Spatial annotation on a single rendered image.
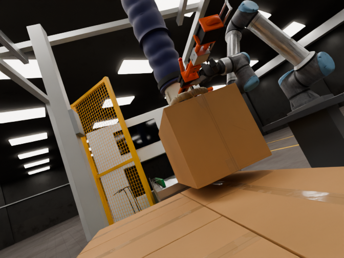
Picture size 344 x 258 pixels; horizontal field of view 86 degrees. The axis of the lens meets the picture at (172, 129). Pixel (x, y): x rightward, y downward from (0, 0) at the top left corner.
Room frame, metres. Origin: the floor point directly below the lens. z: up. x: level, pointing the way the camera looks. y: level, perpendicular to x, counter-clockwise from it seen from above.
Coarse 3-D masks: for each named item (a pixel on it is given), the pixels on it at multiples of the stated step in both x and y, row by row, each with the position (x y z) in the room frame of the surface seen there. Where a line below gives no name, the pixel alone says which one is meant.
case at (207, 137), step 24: (216, 96) 0.90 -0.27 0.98; (240, 96) 0.92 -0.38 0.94; (168, 120) 0.85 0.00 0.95; (192, 120) 0.87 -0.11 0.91; (216, 120) 0.89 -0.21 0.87; (240, 120) 0.91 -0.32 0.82; (168, 144) 1.13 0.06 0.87; (192, 144) 0.86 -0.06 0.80; (216, 144) 0.88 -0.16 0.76; (240, 144) 0.90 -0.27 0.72; (264, 144) 0.92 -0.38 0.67; (192, 168) 0.85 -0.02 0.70; (216, 168) 0.87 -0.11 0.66; (240, 168) 0.89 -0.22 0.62
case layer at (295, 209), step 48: (192, 192) 1.23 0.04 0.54; (240, 192) 0.81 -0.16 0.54; (288, 192) 0.61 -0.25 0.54; (336, 192) 0.49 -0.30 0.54; (96, 240) 1.05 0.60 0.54; (144, 240) 0.73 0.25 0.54; (192, 240) 0.56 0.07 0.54; (240, 240) 0.46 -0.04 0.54; (288, 240) 0.39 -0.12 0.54; (336, 240) 0.34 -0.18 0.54
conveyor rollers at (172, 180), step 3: (168, 177) 3.69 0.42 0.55; (171, 177) 3.34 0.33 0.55; (174, 177) 3.08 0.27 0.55; (165, 180) 3.22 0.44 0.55; (168, 180) 2.96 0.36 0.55; (171, 180) 2.71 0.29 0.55; (174, 180) 2.54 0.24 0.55; (156, 183) 3.45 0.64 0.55; (165, 183) 2.67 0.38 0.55; (168, 183) 2.50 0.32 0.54; (171, 183) 2.33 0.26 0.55; (174, 183) 2.17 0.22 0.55; (159, 186) 2.57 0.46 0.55; (162, 186) 2.40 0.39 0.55; (165, 186) 2.23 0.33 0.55
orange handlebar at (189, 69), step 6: (210, 18) 0.55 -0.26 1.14; (216, 18) 0.56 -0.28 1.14; (210, 24) 0.56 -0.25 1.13; (198, 48) 0.68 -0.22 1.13; (204, 48) 0.71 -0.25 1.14; (192, 66) 0.81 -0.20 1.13; (198, 66) 0.83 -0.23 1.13; (186, 72) 0.87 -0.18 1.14; (192, 72) 0.86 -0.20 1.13; (180, 90) 1.06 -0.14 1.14; (186, 90) 1.09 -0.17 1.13; (210, 90) 1.29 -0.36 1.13
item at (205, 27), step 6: (204, 18) 0.57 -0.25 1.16; (204, 24) 0.56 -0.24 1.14; (216, 24) 0.57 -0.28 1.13; (222, 24) 0.58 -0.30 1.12; (198, 30) 0.61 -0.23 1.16; (204, 30) 0.56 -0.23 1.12; (210, 30) 0.57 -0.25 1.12; (216, 30) 0.59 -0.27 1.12; (198, 36) 0.63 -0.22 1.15; (204, 36) 0.59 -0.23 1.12; (210, 36) 0.61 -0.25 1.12; (216, 36) 0.62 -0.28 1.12; (198, 42) 0.64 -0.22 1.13; (204, 42) 0.63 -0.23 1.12; (210, 42) 0.65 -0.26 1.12
